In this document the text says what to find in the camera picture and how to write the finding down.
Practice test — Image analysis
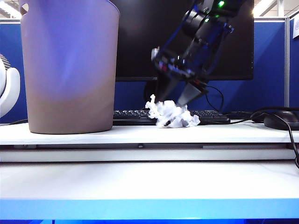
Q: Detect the black monitor stand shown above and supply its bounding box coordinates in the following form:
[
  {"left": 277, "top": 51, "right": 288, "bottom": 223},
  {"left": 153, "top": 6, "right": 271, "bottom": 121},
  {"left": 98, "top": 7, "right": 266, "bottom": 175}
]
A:
[{"left": 143, "top": 81, "right": 162, "bottom": 110}]

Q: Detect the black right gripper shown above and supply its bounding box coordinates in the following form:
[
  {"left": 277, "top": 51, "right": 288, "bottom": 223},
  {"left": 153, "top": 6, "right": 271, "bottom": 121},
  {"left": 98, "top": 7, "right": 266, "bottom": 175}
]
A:
[{"left": 153, "top": 41, "right": 219, "bottom": 107}]

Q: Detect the black grey Logitech mouse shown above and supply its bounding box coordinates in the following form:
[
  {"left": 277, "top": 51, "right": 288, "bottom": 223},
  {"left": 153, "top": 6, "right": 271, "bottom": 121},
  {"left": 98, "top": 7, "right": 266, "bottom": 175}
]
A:
[{"left": 263, "top": 111, "right": 299, "bottom": 131}]

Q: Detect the thin black monitor cable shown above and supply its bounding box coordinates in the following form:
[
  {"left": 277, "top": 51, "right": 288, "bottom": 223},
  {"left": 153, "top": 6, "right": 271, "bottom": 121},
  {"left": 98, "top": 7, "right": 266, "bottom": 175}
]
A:
[
  {"left": 205, "top": 85, "right": 224, "bottom": 112},
  {"left": 205, "top": 92, "right": 218, "bottom": 112}
]

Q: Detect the white paper sheet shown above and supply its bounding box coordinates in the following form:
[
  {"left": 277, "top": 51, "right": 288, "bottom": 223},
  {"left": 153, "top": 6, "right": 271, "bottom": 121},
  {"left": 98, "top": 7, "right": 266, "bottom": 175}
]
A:
[{"left": 292, "top": 18, "right": 299, "bottom": 39}]

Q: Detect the black Logitech keyboard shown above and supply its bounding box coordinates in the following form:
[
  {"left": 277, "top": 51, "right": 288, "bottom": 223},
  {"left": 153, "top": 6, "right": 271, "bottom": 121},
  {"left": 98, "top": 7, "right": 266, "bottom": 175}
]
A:
[{"left": 113, "top": 109, "right": 231, "bottom": 126}]

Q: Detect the grey partition post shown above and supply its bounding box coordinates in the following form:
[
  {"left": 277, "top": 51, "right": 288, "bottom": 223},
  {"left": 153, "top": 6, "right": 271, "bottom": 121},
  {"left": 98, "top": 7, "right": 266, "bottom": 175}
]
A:
[{"left": 284, "top": 17, "right": 290, "bottom": 108}]

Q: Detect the black adapter cable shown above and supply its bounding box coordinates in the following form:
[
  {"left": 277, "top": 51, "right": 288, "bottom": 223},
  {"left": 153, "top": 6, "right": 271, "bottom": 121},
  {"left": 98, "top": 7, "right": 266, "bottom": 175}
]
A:
[{"left": 223, "top": 111, "right": 254, "bottom": 124}]

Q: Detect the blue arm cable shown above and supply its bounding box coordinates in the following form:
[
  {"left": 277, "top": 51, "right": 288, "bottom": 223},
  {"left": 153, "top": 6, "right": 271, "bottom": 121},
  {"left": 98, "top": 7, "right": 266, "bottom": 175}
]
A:
[{"left": 161, "top": 2, "right": 199, "bottom": 51}]

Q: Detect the white flat board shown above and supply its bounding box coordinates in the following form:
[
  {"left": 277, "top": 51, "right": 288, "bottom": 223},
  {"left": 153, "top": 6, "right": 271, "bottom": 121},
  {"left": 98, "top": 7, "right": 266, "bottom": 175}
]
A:
[{"left": 0, "top": 120, "right": 299, "bottom": 145}]

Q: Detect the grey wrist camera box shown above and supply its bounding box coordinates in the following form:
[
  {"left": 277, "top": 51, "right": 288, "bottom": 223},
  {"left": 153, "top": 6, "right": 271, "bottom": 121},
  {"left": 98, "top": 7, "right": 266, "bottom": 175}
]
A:
[{"left": 151, "top": 47, "right": 162, "bottom": 63}]

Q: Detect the black ASUS computer monitor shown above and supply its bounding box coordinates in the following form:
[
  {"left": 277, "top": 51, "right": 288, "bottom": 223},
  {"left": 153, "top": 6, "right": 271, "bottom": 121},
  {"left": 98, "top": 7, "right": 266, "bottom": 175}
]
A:
[{"left": 111, "top": 0, "right": 255, "bottom": 82}]

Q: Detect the ceiling light panel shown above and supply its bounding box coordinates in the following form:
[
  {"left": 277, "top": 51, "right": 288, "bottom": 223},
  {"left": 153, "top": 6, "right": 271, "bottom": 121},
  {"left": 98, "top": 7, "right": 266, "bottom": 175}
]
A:
[
  {"left": 0, "top": 4, "right": 14, "bottom": 18},
  {"left": 253, "top": 0, "right": 278, "bottom": 17}
]

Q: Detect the large white paper ball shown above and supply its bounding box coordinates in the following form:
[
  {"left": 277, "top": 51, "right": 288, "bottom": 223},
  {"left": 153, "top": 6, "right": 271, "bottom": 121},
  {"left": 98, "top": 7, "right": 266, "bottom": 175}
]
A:
[{"left": 144, "top": 94, "right": 201, "bottom": 128}]

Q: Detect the thick black power cable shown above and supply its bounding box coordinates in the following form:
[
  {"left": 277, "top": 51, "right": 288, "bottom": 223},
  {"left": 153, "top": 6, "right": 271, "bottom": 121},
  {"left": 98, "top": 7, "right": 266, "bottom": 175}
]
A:
[{"left": 251, "top": 107, "right": 299, "bottom": 169}]

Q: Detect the white desk fan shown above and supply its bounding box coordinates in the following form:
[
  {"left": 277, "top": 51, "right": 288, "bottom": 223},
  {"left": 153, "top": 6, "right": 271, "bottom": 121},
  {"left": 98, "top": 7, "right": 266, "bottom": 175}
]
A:
[{"left": 0, "top": 53, "right": 21, "bottom": 119}]

